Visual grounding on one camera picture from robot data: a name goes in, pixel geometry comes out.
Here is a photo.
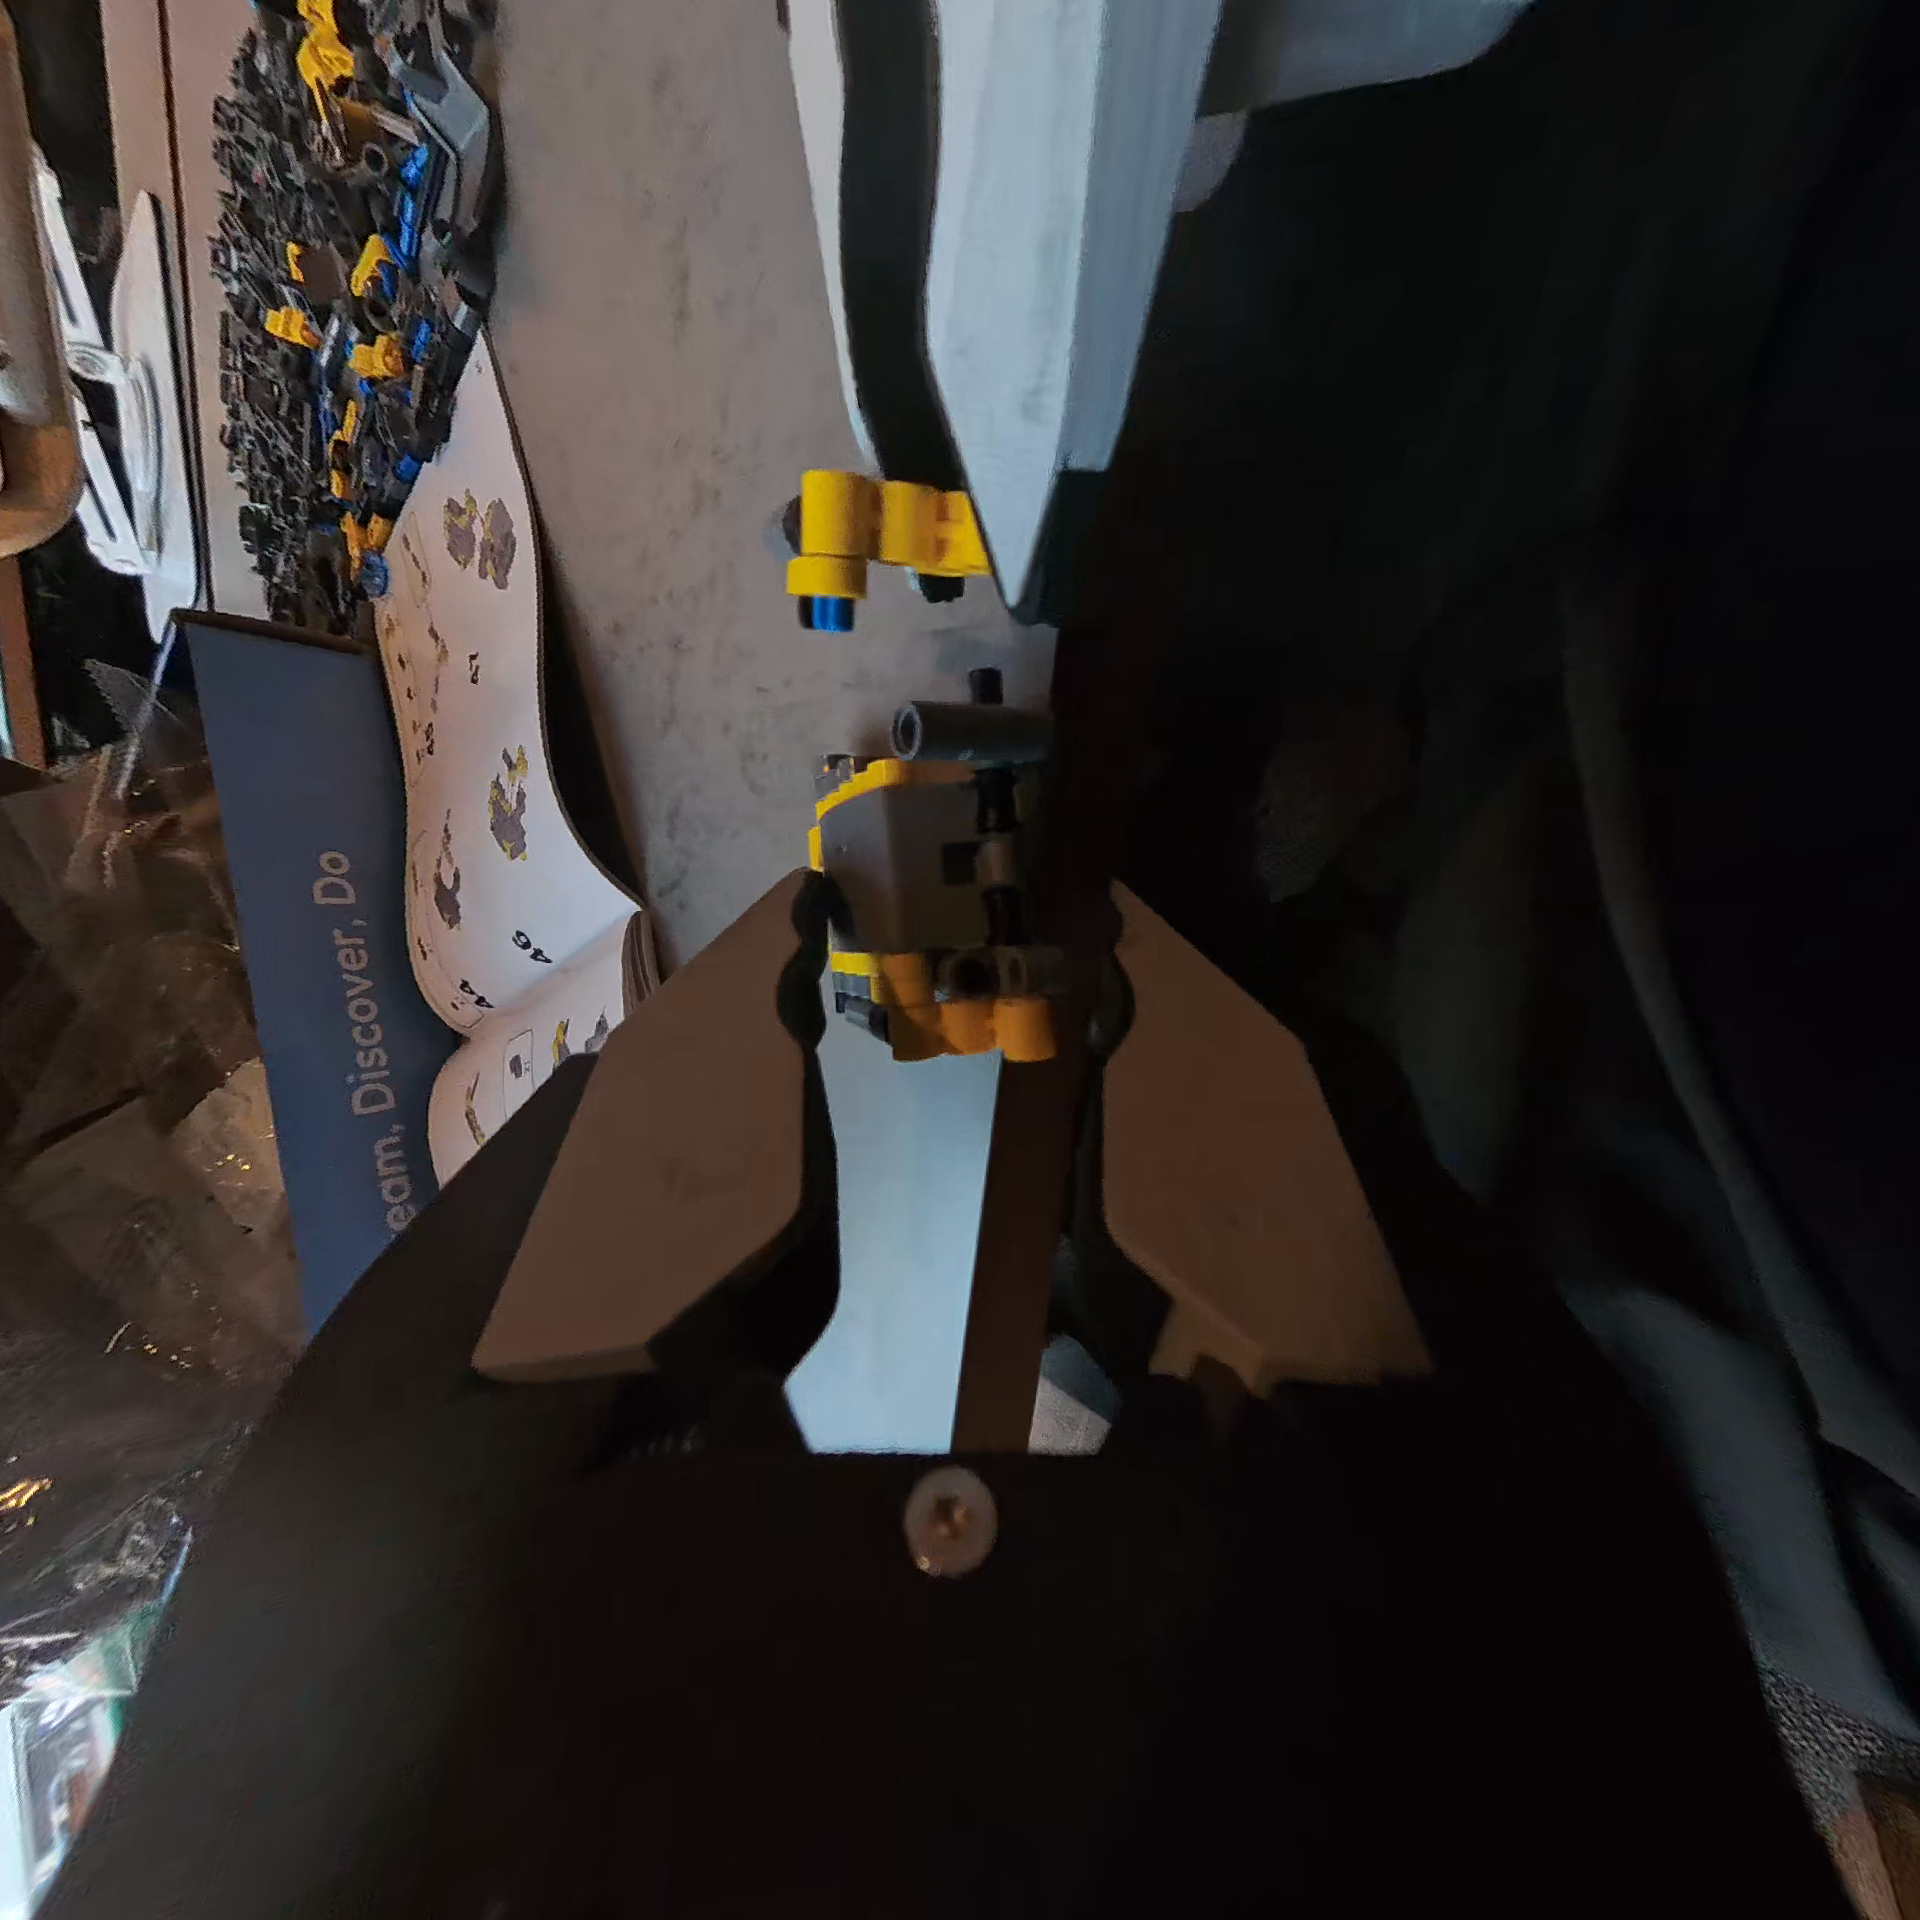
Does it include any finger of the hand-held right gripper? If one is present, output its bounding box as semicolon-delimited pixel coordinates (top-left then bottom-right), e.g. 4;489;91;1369
927;0;1228;615
785;0;980;494

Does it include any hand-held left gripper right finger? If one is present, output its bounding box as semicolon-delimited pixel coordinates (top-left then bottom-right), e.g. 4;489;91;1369
1095;886;1433;1390

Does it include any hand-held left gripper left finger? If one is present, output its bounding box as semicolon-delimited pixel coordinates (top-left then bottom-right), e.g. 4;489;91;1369
471;872;841;1386

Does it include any yellow brick beam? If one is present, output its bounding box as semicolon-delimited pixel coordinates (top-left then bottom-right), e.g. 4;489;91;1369
785;470;886;599

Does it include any yellow grey brick assembly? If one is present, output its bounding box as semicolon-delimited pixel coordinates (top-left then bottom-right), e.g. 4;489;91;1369
809;668;1076;1068

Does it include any grey desk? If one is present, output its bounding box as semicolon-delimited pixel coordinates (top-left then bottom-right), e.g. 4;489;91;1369
163;0;1145;1460

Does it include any open instruction booklet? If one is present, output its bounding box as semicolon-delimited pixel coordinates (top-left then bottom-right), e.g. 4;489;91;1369
368;323;665;1192

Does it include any pile of loose brick pieces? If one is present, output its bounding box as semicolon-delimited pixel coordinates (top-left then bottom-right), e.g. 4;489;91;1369
208;0;508;636

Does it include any crumpled clear plastic bag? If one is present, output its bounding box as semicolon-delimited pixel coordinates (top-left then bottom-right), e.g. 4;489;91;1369
0;660;303;1702

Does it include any person's body in black clothing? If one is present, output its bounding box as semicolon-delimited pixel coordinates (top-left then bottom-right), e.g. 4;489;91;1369
1049;0;1920;1802

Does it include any wooden book stand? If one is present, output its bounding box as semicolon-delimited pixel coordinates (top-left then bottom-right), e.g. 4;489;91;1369
0;0;208;577

